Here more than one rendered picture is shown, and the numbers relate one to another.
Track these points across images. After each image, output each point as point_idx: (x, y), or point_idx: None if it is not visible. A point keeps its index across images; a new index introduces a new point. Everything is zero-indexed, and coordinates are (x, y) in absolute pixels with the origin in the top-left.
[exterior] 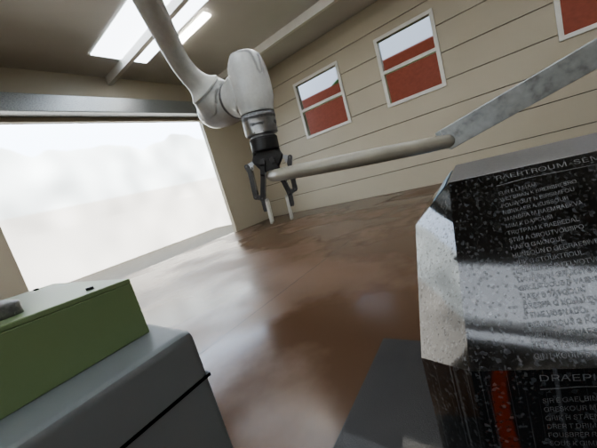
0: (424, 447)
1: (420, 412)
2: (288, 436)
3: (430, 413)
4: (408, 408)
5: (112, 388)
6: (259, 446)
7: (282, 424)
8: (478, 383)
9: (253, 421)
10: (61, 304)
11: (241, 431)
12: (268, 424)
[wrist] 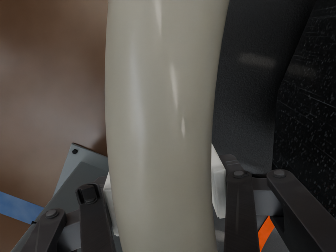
0: (242, 52)
1: (248, 10)
2: (93, 29)
3: (258, 12)
4: (236, 2)
5: None
6: (63, 42)
7: (81, 12)
8: None
9: (37, 5)
10: None
11: (27, 20)
12: (61, 11)
